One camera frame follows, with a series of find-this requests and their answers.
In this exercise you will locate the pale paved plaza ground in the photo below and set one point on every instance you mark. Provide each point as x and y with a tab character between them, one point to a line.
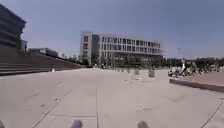
110	100

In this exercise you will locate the row of trees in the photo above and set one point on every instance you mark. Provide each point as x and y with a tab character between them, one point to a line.
203	62

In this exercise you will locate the wide dark outdoor stairs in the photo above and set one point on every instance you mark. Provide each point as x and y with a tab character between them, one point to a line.
20	65

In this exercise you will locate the group of parked two-wheelers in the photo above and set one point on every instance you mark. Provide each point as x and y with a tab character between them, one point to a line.
186	69

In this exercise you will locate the white grid-front office building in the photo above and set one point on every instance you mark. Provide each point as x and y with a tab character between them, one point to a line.
120	48

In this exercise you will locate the dark tall building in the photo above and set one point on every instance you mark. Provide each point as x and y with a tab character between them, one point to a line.
10	30

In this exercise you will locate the robot's own part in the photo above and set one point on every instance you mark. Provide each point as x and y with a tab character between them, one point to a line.
76	124
142	125

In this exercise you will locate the square stone bollard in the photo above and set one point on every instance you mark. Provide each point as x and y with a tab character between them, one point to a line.
151	73
136	71
127	70

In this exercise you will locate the raised reddish paved platform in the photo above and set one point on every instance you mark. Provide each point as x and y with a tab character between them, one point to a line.
206	80

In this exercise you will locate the low flat building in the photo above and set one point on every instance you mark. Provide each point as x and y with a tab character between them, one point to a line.
45	51

